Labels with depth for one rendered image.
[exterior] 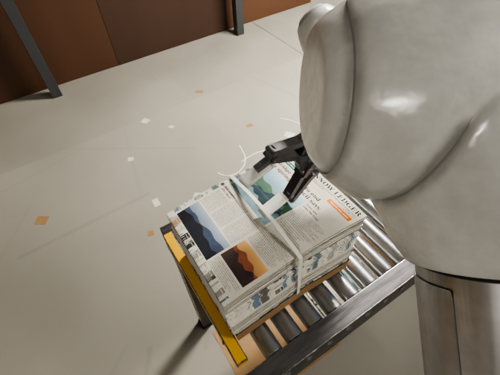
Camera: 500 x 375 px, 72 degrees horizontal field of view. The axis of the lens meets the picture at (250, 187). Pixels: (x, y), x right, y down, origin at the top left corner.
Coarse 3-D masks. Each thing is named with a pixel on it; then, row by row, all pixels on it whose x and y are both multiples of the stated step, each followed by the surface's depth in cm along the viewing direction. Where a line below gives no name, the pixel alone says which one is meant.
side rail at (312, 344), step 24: (408, 264) 97; (384, 288) 93; (408, 288) 105; (336, 312) 89; (360, 312) 89; (312, 336) 86; (336, 336) 88; (264, 360) 83; (288, 360) 82; (312, 360) 91
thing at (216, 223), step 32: (224, 192) 86; (192, 224) 81; (224, 224) 80; (192, 256) 76; (224, 256) 75; (256, 256) 74; (224, 288) 71; (256, 288) 72; (288, 288) 81; (256, 320) 84
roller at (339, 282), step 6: (336, 276) 96; (342, 276) 96; (330, 282) 96; (336, 282) 95; (342, 282) 95; (348, 282) 95; (336, 288) 95; (342, 288) 94; (348, 288) 93; (354, 288) 94; (342, 294) 94; (348, 294) 93; (354, 294) 93
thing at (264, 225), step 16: (240, 192) 86; (256, 192) 86; (256, 208) 82; (256, 224) 80; (272, 224) 79; (288, 224) 79; (272, 240) 77; (304, 240) 76; (288, 256) 74; (304, 256) 76; (288, 272) 77; (304, 272) 82
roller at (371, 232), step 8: (368, 224) 107; (360, 232) 108; (368, 232) 106; (376, 232) 105; (368, 240) 107; (376, 240) 104; (384, 240) 103; (376, 248) 104; (384, 248) 102; (392, 248) 101; (392, 256) 100; (400, 256) 99
